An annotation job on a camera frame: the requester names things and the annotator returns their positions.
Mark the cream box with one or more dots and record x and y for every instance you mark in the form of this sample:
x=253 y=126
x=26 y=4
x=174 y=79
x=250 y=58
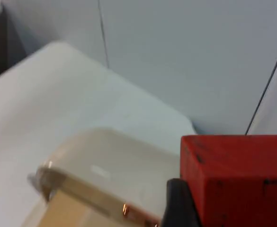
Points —
x=86 y=212

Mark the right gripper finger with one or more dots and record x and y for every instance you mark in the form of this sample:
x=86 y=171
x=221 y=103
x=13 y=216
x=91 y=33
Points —
x=178 y=205

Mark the red block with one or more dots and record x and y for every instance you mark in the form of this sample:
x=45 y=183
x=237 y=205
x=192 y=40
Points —
x=235 y=179

